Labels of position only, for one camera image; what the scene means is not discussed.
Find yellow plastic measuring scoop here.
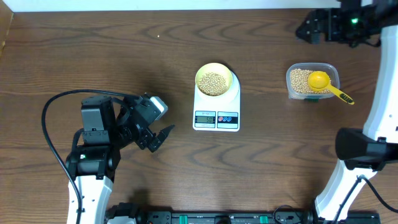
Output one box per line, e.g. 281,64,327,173
307,71,354,105

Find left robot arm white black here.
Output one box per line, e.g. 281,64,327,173
66,95,173,223

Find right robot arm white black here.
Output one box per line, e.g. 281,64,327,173
295,1,397,223

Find white digital kitchen scale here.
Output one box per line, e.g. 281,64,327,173
192,72,241,132

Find soybeans in yellow bowl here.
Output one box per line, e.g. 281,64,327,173
198,72,228,96

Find pale yellow bowl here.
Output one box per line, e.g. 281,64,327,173
195,63,233,96

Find clear container of soybeans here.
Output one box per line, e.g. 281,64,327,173
285,62,341,101

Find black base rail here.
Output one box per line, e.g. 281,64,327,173
100,203,381,224

